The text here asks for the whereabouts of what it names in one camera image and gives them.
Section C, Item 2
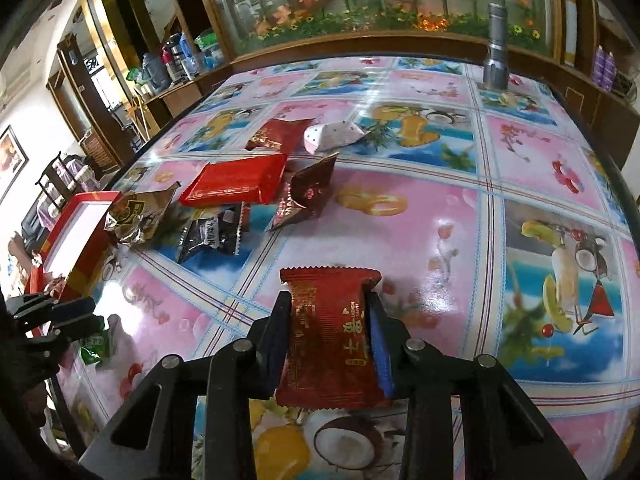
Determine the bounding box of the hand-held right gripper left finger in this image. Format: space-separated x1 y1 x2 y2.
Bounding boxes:
77 290 293 480

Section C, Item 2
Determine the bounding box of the maroon foil snack packet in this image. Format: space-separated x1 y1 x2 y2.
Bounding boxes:
267 154 340 233

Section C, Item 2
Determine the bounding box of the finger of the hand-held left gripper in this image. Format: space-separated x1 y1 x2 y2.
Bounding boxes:
9 292 105 336
20 332 71 373

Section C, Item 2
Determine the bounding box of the blue plastic bottle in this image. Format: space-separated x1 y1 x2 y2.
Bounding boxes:
179 32 198 78

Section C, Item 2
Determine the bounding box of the blue water jug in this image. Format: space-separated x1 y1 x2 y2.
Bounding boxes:
141 51 171 88

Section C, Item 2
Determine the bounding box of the black snack packet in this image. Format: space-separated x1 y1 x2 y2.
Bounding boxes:
176 204 251 264

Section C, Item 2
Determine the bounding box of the framed wall picture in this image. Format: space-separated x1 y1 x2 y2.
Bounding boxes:
0 125 30 206

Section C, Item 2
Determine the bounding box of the large red snack packet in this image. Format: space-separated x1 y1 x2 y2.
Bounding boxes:
178 154 288 206

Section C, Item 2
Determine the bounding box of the dark wooden chair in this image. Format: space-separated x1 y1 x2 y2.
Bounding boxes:
35 152 76 211

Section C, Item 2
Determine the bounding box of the green plastic bag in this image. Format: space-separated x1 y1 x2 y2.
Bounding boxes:
195 30 224 53

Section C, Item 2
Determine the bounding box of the dark thermos flask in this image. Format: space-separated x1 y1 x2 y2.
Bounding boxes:
162 34 187 81

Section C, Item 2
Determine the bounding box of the red cardboard box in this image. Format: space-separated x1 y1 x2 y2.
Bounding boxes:
27 191 123 306

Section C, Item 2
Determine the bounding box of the white dotted snack packet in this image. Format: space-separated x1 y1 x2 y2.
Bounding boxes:
303 121 368 153

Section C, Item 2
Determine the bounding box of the gold brown snack packet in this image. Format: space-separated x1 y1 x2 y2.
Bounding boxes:
104 182 181 246

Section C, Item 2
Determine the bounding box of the grey metal flashlight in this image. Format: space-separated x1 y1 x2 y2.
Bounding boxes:
482 2 509 90

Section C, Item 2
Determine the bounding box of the fruit print tablecloth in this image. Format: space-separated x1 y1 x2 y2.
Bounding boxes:
55 55 640 480

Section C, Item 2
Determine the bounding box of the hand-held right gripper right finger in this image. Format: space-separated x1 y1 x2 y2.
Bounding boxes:
364 291 588 480

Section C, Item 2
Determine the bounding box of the green snack packet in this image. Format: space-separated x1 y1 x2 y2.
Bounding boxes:
80 327 119 367

